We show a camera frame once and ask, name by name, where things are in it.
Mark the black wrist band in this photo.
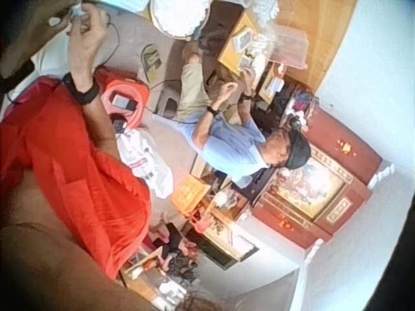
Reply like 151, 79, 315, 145
60, 71, 100, 106

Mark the small black device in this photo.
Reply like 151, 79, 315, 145
111, 117, 129, 134

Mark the heap of household clutter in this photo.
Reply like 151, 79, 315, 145
122, 189, 261, 306

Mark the clear plastic box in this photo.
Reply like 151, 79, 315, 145
259, 21, 309, 71

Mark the black cable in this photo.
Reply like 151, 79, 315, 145
92, 12, 122, 74

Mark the person's right hand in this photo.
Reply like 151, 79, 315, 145
65, 2, 110, 86

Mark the small white blue object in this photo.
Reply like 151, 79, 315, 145
67, 0, 87, 21

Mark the grey white phone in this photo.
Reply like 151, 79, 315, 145
111, 93, 139, 111

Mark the person's left hand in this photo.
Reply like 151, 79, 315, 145
0, 0, 82, 79

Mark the grey plastic stool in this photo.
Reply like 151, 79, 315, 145
151, 86, 180, 117

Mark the white fluffy object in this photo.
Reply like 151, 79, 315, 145
251, 0, 281, 22

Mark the red cabinet with painting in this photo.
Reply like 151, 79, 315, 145
250, 104, 397, 260

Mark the white printed cloth bag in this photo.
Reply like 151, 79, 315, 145
114, 127, 174, 200

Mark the yellow patterned box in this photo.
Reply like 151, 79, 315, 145
171, 176, 212, 214

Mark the round white tray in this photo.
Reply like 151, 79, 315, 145
148, 0, 212, 38

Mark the green printed slipper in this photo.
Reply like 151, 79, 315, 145
139, 43, 163, 82

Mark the dark shelf with clutter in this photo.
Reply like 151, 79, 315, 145
253, 64, 318, 131

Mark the yellow board with cards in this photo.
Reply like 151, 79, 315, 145
216, 12, 277, 78

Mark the red plastic stool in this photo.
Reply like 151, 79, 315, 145
95, 65, 152, 130

